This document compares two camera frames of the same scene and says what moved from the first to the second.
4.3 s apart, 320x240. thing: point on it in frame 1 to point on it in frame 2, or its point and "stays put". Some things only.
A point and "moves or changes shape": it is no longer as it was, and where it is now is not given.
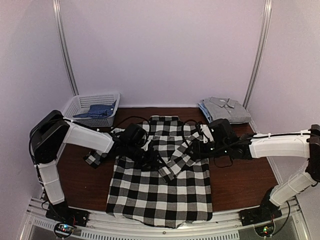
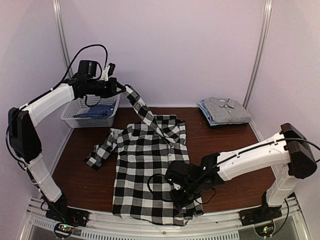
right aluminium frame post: x=268 y=14 stays put
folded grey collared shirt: x=223 y=108 stays put
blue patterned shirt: x=97 y=111 stays put
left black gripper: x=151 y=160 to x=113 y=83
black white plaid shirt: x=161 y=183 moves or changes shape
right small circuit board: x=265 y=230 stays put
